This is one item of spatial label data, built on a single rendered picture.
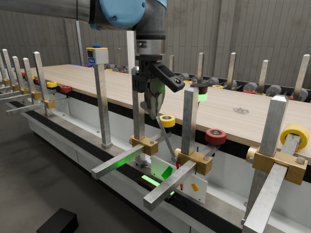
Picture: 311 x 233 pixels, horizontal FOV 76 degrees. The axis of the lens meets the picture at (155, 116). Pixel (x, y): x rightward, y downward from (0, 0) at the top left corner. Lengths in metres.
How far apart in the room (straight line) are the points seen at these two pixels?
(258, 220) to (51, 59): 5.61
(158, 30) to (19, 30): 5.63
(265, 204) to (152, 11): 0.53
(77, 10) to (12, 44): 5.86
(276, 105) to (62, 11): 0.51
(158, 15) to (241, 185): 0.74
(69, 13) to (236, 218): 0.75
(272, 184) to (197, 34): 4.52
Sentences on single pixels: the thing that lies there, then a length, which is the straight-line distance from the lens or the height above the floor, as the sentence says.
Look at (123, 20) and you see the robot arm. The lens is 0.43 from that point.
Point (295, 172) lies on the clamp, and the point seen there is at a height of 0.95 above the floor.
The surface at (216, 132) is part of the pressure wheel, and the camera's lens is 0.83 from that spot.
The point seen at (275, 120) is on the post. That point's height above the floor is 1.07.
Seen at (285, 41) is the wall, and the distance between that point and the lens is 5.44.
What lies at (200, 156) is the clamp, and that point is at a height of 0.87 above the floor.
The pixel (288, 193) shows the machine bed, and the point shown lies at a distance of 0.93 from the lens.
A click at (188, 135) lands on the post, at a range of 0.70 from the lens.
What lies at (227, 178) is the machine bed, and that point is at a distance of 0.98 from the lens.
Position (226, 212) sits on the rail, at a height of 0.70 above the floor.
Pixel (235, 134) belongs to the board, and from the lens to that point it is 0.87.
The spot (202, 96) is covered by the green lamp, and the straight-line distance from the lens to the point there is 0.68.
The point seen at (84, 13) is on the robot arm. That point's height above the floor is 1.31.
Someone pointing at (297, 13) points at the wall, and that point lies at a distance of 5.52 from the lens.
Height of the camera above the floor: 1.26
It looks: 22 degrees down
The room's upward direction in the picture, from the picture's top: straight up
